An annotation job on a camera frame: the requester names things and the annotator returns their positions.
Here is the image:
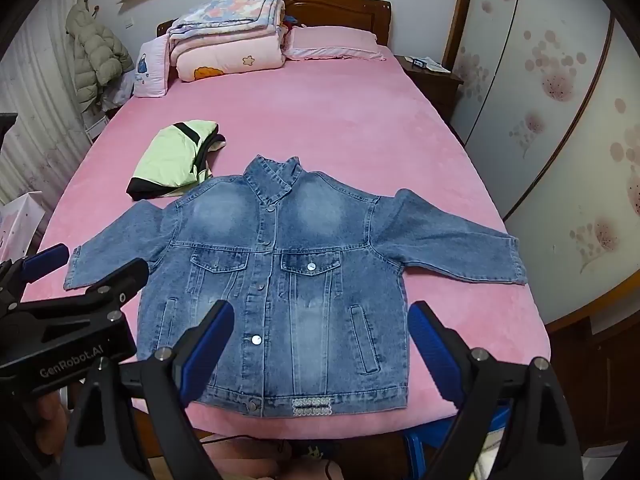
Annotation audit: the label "beige puffer jacket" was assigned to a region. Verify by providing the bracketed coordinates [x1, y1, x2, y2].
[66, 0, 135, 111]

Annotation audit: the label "folded floral quilt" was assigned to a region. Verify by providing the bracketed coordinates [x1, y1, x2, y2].
[167, 0, 286, 41]

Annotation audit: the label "dark wooden cabinet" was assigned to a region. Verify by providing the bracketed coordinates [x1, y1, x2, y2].
[545, 290, 640, 461]

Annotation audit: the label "pink pillow with orange print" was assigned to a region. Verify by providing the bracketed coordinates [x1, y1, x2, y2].
[170, 27, 287, 82]

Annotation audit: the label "folded green black garment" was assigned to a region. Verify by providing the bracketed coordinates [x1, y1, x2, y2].
[126, 120, 227, 202]

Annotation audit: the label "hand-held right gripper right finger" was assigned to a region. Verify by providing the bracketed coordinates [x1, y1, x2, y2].
[407, 301, 586, 480]

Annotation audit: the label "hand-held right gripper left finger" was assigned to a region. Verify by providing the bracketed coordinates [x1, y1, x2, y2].
[59, 300, 236, 480]

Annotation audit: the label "blue denim jeans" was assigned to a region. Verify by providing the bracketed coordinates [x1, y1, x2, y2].
[63, 155, 529, 418]

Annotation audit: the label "dark wooden nightstand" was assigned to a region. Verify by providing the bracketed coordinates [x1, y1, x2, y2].
[394, 54, 465, 121]

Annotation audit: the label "blue stool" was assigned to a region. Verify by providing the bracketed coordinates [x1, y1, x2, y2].
[402, 405, 511, 461]

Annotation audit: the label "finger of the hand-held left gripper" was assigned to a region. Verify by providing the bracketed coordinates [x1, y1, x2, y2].
[0, 243, 70, 311]
[15, 258, 150, 322]

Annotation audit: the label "wooden headboard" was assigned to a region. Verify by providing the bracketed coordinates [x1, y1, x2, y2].
[156, 0, 393, 48]

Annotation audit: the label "white and blue box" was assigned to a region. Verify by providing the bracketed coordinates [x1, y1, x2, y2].
[407, 55, 451, 74]

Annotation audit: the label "wardrobe with floral doors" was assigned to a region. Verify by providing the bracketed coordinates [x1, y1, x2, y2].
[445, 0, 640, 326]

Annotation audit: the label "person's left hand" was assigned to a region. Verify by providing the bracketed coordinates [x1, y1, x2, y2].
[27, 387, 68, 458]

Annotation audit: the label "white paper bag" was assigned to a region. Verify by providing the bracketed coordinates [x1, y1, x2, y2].
[0, 191, 46, 263]

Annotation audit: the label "bed with pink sheet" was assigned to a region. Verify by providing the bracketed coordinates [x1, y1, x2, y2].
[37, 42, 551, 456]

